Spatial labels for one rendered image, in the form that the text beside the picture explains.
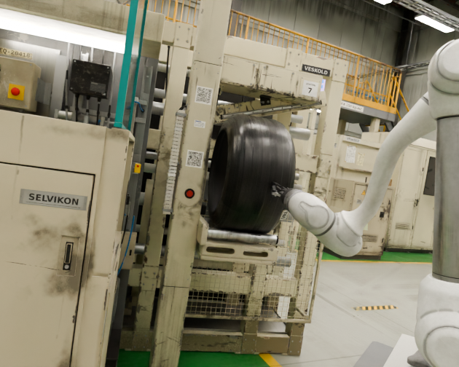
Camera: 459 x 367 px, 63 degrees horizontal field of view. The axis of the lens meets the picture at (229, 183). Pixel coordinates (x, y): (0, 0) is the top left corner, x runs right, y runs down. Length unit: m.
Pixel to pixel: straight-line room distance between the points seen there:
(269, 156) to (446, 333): 0.95
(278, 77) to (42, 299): 1.58
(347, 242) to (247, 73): 1.13
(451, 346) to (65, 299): 0.88
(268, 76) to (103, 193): 1.35
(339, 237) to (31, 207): 0.90
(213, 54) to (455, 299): 1.33
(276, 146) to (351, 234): 0.55
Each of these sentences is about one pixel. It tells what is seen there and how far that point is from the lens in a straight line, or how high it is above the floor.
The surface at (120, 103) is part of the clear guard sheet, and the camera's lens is 0.97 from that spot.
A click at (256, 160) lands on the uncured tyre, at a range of 1.57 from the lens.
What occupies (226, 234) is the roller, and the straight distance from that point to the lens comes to 1.71.
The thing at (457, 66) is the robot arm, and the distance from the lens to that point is 0.96.
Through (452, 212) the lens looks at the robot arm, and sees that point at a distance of 0.98.
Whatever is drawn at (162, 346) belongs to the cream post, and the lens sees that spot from 1.93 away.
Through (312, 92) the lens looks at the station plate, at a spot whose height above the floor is 1.68.
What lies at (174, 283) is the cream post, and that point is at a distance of 1.81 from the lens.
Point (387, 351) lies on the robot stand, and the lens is 1.55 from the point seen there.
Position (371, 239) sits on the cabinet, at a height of 0.34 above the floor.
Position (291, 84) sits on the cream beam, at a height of 1.70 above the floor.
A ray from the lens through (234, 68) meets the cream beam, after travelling 2.06.
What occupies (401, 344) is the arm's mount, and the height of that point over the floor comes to 0.75.
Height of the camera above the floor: 1.22
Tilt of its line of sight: 3 degrees down
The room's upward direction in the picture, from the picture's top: 9 degrees clockwise
